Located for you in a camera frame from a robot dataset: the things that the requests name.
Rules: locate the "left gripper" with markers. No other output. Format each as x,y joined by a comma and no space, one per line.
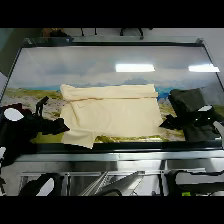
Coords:
55,126

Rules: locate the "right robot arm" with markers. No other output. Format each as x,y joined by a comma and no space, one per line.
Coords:
204,117

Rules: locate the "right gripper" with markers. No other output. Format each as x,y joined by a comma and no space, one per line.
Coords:
170,122

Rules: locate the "cream shirt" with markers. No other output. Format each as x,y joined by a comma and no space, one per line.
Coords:
113,113

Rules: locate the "dark green garment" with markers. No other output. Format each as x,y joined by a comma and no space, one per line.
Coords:
186,100

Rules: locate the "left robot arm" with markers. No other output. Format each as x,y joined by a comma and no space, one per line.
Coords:
20,131

